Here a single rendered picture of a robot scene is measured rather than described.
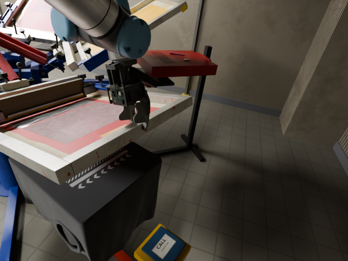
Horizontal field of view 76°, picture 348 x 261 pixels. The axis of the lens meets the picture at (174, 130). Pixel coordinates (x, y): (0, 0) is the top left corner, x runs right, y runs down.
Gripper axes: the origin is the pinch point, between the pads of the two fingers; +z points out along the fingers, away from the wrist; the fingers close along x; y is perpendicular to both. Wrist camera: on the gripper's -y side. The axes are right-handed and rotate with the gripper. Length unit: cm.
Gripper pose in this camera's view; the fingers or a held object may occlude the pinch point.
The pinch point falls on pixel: (140, 124)
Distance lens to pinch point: 71.3
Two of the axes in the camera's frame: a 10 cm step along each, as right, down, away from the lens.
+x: 8.2, 1.7, -5.5
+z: 1.0, 9.1, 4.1
